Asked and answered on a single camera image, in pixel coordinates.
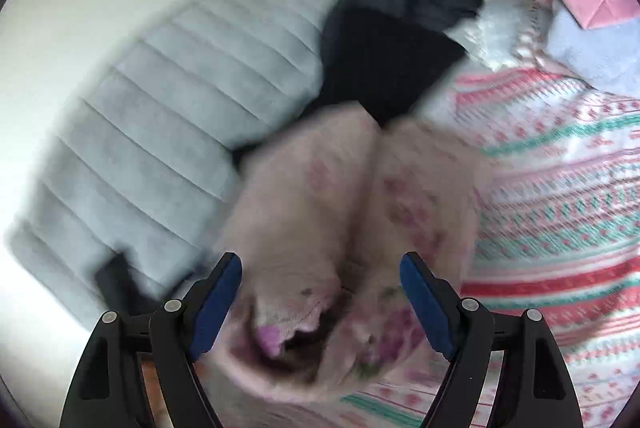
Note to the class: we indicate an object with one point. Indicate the light blue fleece blanket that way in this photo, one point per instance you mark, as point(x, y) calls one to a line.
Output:
point(590, 48)

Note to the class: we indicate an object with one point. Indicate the black knit garment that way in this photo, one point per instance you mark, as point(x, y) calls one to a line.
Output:
point(385, 58)

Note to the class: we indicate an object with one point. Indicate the pink floral padded jacket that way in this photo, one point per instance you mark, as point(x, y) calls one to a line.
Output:
point(350, 233)

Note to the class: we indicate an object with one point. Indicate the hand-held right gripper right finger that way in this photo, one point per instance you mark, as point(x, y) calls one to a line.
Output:
point(425, 303)

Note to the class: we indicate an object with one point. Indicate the grey quilted headboard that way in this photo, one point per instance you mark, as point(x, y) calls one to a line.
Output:
point(175, 118)

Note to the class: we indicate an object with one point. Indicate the white lace cloth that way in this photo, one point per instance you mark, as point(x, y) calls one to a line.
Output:
point(500, 36)

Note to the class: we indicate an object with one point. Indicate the striped patterned bed sheet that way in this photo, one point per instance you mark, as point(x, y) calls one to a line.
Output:
point(565, 208)

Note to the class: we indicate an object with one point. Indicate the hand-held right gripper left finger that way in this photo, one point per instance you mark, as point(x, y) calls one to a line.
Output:
point(215, 303)

